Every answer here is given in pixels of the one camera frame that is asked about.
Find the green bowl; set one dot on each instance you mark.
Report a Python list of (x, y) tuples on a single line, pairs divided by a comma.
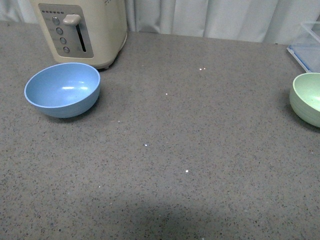
[(304, 97)]

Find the cream two-slot toaster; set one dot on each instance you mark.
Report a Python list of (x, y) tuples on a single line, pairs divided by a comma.
[(84, 31)]

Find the blue bowl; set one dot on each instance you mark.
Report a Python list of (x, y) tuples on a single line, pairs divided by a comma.
[(64, 90)]

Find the clear plastic food container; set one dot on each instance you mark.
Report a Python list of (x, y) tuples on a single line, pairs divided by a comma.
[(307, 45)]

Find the blue-rimmed container lid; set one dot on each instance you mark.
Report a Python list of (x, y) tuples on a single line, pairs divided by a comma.
[(298, 59)]

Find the white curtain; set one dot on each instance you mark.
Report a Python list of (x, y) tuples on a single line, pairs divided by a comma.
[(263, 21)]

